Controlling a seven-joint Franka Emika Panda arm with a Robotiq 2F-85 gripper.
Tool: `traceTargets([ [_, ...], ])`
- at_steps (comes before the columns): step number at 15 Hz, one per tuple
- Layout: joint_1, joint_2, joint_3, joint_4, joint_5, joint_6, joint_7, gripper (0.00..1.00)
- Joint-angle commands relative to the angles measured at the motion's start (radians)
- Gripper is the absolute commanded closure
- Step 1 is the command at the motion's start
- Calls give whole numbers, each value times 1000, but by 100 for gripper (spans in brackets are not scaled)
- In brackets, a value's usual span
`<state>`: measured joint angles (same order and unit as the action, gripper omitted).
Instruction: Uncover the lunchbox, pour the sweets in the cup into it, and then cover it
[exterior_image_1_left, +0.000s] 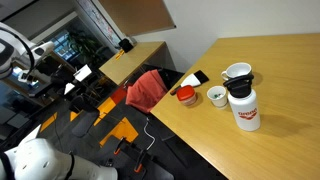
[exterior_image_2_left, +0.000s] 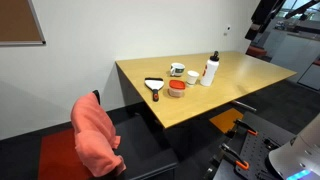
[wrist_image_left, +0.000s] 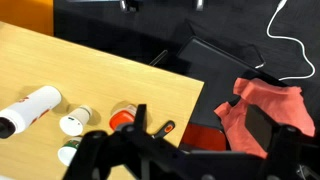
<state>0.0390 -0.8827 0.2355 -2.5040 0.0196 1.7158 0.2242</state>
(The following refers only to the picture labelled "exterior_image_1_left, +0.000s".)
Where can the red lunchbox lid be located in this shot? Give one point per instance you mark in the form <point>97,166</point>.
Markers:
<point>185,92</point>

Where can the clear plastic lunchbox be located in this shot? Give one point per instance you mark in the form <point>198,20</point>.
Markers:
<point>189,101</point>

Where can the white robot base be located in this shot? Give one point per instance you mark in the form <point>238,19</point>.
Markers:
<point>38,159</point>

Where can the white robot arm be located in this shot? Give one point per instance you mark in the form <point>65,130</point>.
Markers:
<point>15,47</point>

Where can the salmon pink towel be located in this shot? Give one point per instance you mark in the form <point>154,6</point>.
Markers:
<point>146,92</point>

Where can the wooden side desk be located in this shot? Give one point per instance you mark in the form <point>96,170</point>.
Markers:
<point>120,69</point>

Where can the black object on side desk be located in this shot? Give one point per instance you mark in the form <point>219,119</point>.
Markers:
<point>126,45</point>

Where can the brown cork board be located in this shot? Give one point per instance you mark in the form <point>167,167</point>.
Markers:
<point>135,17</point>

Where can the white water bottle black cap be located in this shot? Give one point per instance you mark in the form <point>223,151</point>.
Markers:
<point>243,101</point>

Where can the white scraper black red handle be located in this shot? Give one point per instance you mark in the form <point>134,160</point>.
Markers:
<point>194,80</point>

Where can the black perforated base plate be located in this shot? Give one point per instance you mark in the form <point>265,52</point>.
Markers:
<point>125,162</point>

